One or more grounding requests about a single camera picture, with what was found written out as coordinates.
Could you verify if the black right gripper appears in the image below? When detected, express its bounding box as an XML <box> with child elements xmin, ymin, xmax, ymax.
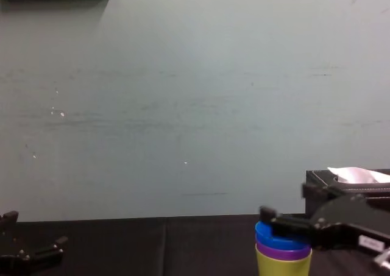
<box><xmin>258</xmin><ymin>182</ymin><xmax>390</xmax><ymax>254</ymax></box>

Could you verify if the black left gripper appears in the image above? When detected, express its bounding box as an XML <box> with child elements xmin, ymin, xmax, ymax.
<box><xmin>0</xmin><ymin>210</ymin><xmax>69</xmax><ymax>276</ymax></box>

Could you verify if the blue plastic cup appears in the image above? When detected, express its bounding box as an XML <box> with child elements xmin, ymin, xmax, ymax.
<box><xmin>255</xmin><ymin>221</ymin><xmax>312</xmax><ymax>248</ymax></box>

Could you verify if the black tissue box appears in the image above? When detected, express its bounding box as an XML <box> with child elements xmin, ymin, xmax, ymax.
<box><xmin>305</xmin><ymin>168</ymin><xmax>390</xmax><ymax>222</ymax></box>

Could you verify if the purple plastic cup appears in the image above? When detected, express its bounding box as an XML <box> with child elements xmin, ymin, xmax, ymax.
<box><xmin>255</xmin><ymin>238</ymin><xmax>313</xmax><ymax>261</ymax></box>

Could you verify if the yellow-green plastic cup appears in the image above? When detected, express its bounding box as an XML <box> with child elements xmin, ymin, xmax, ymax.
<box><xmin>255</xmin><ymin>246</ymin><xmax>313</xmax><ymax>276</ymax></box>

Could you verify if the white tissue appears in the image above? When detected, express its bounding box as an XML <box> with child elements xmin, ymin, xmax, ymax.
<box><xmin>327</xmin><ymin>166</ymin><xmax>390</xmax><ymax>185</ymax></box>

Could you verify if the black table cloth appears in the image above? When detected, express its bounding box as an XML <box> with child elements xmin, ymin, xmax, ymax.
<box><xmin>0</xmin><ymin>214</ymin><xmax>390</xmax><ymax>276</ymax></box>

